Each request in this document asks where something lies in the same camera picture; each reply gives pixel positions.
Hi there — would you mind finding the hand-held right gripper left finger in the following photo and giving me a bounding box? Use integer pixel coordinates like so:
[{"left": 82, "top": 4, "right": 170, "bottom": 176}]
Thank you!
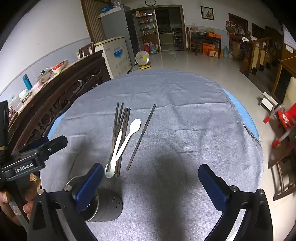
[{"left": 26, "top": 163, "right": 104, "bottom": 241}]

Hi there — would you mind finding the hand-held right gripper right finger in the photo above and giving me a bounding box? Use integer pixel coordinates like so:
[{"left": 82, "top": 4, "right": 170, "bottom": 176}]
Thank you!
[{"left": 198, "top": 164, "right": 275, "bottom": 241}]

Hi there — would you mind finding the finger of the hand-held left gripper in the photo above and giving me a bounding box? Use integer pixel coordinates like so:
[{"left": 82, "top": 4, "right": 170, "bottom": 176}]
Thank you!
[
  {"left": 39, "top": 136, "right": 68, "bottom": 161},
  {"left": 20, "top": 137, "right": 50, "bottom": 152}
]

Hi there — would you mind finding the grey perforated metal utensil holder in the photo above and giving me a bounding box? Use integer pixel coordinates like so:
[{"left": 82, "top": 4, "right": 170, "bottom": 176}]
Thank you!
[{"left": 65, "top": 175, "right": 124, "bottom": 223}]

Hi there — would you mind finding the white plastic spoon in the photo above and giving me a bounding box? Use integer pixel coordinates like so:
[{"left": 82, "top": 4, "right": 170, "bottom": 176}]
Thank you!
[
  {"left": 105, "top": 130, "right": 123, "bottom": 178},
  {"left": 112, "top": 119, "right": 141, "bottom": 164}
]

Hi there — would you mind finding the bundle of dark chopsticks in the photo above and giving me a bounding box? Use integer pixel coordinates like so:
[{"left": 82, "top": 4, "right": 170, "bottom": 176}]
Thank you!
[{"left": 107, "top": 101, "right": 131, "bottom": 178}]

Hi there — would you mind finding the dark wooden chopstick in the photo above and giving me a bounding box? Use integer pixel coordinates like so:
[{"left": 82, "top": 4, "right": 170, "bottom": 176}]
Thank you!
[{"left": 126, "top": 103, "right": 157, "bottom": 171}]

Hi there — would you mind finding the person's left hand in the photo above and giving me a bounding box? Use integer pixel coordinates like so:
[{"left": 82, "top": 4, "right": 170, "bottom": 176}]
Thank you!
[{"left": 0, "top": 174, "right": 41, "bottom": 227}]

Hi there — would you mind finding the carved dark wooden bench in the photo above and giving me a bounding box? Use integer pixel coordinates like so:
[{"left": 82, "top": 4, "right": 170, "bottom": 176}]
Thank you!
[{"left": 7, "top": 50, "right": 111, "bottom": 153}]

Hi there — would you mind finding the blue thermos bottle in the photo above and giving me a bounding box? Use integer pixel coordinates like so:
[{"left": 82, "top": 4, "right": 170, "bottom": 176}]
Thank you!
[{"left": 22, "top": 74, "right": 33, "bottom": 91}]

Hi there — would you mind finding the grey table cloth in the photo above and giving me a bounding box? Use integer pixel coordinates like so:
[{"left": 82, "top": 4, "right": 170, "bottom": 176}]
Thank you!
[{"left": 39, "top": 70, "right": 264, "bottom": 241}]

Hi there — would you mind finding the glass pot lid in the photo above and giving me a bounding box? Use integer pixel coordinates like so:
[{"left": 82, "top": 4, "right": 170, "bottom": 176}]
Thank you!
[{"left": 36, "top": 70, "right": 52, "bottom": 82}]

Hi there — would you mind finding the red and white bowl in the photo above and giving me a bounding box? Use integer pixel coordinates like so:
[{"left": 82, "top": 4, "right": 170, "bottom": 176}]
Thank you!
[{"left": 51, "top": 59, "right": 70, "bottom": 73}]

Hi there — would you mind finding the brown wooden armchair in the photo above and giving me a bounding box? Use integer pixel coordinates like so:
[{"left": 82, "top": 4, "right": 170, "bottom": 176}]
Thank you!
[{"left": 268, "top": 130, "right": 296, "bottom": 201}]

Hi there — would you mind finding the dark wooden chair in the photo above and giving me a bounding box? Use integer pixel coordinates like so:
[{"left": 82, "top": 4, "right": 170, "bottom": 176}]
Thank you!
[{"left": 79, "top": 43, "right": 95, "bottom": 58}]

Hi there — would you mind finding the red plastic chair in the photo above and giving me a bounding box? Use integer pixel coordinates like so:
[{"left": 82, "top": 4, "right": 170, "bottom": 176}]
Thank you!
[{"left": 264, "top": 104, "right": 296, "bottom": 149}]

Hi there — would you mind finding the white chest freezer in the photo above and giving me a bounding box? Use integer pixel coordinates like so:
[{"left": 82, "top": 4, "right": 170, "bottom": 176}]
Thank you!
[{"left": 94, "top": 36, "right": 132, "bottom": 79}]

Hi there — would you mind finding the small white stool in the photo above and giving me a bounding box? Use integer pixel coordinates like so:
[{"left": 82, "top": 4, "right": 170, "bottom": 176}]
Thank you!
[{"left": 258, "top": 91, "right": 279, "bottom": 112}]

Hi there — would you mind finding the grey refrigerator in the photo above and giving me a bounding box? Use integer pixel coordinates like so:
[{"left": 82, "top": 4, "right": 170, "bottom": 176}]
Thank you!
[{"left": 98, "top": 6, "right": 141, "bottom": 66}]

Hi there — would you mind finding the wooden stair railing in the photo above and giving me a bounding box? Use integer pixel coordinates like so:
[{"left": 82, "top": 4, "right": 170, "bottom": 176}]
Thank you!
[{"left": 239, "top": 35, "right": 284, "bottom": 80}]

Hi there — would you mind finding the wooden shelf cabinet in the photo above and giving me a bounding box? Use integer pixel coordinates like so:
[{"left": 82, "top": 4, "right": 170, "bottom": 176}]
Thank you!
[{"left": 132, "top": 7, "right": 160, "bottom": 52}]

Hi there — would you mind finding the dark wooden side table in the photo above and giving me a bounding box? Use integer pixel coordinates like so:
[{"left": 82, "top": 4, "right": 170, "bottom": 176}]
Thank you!
[{"left": 191, "top": 31, "right": 222, "bottom": 56}]

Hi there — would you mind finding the framed wall picture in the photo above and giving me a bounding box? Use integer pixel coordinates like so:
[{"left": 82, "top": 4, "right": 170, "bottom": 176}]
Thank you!
[{"left": 200, "top": 6, "right": 214, "bottom": 20}]

